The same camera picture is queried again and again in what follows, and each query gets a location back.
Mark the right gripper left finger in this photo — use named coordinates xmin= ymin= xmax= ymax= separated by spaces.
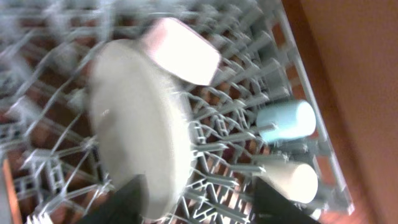
xmin=76 ymin=175 xmax=147 ymax=224

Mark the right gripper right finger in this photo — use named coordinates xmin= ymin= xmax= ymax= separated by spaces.
xmin=252 ymin=177 xmax=320 ymax=224

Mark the cream white cup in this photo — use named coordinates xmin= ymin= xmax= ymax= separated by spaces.
xmin=261 ymin=161 xmax=318 ymax=203

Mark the grey plate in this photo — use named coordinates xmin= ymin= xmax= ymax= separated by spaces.
xmin=89 ymin=39 xmax=193 ymax=221

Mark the light blue cup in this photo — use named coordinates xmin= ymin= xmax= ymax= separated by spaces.
xmin=256 ymin=100 xmax=317 ymax=143

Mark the pink bowl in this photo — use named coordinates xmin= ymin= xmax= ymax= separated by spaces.
xmin=141 ymin=17 xmax=221 ymax=86

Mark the grey dishwasher rack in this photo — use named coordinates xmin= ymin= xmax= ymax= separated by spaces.
xmin=1 ymin=0 xmax=354 ymax=223

